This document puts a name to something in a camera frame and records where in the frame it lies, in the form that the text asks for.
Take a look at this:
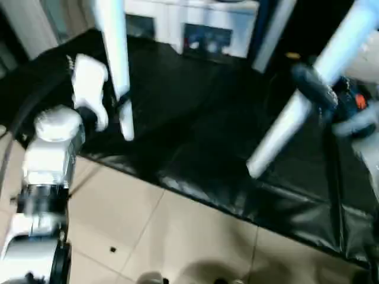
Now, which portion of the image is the white plastic table leg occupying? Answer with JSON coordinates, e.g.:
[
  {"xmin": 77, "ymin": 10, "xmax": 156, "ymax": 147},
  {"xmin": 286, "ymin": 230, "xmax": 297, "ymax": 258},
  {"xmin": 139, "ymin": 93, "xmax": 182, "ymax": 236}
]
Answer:
[
  {"xmin": 253, "ymin": 0, "xmax": 297, "ymax": 74},
  {"xmin": 246, "ymin": 0, "xmax": 377, "ymax": 180},
  {"xmin": 94, "ymin": 0, "xmax": 136, "ymax": 142}
]

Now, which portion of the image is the black mat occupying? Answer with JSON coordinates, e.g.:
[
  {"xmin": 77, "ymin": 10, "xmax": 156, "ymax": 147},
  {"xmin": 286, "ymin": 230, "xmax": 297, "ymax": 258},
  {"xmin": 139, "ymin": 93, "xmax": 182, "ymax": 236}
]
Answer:
[{"xmin": 0, "ymin": 28, "xmax": 379, "ymax": 270}]

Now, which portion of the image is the white cabinet with glass doors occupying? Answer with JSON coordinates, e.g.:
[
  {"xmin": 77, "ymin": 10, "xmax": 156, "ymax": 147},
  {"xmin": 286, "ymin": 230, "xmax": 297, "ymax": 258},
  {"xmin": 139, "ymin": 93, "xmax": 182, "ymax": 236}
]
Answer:
[{"xmin": 123, "ymin": 0, "xmax": 259, "ymax": 60}]

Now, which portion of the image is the beige curtain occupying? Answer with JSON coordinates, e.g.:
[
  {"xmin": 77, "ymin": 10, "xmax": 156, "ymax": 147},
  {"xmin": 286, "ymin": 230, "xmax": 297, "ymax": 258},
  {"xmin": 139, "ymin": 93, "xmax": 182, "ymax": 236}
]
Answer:
[{"xmin": 0, "ymin": 0, "xmax": 60, "ymax": 60}]

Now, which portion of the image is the dark olive round object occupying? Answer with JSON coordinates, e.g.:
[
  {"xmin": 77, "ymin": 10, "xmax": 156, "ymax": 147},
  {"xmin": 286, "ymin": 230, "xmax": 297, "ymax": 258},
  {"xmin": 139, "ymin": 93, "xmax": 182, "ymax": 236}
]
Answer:
[{"xmin": 137, "ymin": 270, "xmax": 166, "ymax": 284}]

